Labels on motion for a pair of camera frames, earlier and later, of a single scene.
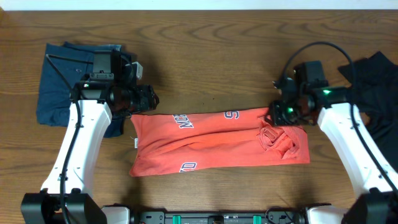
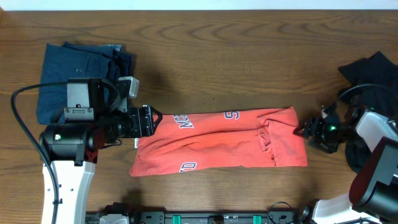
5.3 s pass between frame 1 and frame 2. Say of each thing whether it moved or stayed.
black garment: stayed
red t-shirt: stayed
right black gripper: moved
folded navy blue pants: stayed
